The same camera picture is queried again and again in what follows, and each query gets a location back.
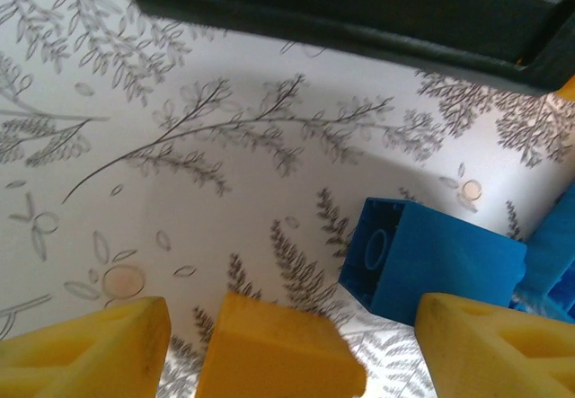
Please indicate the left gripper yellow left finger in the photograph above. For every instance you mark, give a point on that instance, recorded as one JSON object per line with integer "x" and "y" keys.
{"x": 81, "y": 353}

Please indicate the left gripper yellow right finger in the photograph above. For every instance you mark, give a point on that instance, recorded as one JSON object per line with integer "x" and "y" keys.
{"x": 494, "y": 357}

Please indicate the yellow lego brick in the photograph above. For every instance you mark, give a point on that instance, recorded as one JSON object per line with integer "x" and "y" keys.
{"x": 269, "y": 348}

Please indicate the blue lego brick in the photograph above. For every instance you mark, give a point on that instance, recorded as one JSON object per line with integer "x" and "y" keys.
{"x": 552, "y": 254}
{"x": 427, "y": 259}

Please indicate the orange plastic bin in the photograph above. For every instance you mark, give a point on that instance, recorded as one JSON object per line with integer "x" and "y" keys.
{"x": 568, "y": 89}

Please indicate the black plastic bin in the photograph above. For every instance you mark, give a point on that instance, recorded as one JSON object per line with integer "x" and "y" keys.
{"x": 314, "y": 25}

